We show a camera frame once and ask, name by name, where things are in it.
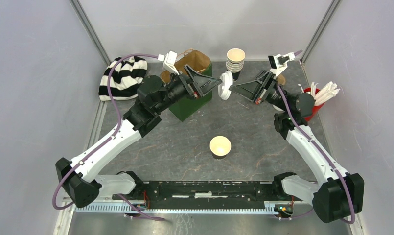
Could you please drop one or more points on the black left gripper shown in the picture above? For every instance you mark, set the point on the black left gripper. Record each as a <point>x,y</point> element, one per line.
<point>203,84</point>

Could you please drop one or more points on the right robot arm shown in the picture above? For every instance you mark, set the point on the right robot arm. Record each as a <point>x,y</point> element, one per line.
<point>337,194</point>

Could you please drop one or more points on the white wrapped straws bundle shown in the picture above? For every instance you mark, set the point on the white wrapped straws bundle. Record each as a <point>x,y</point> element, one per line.
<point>329,91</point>

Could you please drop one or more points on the black white striped cloth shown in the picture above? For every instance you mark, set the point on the black white striped cloth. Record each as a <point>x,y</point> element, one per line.
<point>125,79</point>

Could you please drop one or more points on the brown cardboard cup carrier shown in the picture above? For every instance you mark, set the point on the brown cardboard cup carrier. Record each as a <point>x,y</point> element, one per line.
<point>281,80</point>

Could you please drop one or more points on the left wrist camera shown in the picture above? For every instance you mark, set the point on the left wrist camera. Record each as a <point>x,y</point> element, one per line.
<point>168,61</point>

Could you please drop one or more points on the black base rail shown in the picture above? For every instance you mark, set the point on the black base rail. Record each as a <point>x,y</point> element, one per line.
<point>195,195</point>

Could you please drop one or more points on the single paper coffee cup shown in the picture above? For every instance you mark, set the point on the single paper coffee cup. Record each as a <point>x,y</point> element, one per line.
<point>220,147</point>

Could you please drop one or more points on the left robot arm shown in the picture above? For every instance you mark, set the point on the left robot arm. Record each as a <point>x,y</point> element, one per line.
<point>80,177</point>

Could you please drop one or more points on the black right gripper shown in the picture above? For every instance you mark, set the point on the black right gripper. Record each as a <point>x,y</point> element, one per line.
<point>251,90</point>

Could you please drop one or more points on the stack of paper cups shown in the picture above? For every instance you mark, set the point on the stack of paper cups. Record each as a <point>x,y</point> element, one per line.
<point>235,62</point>

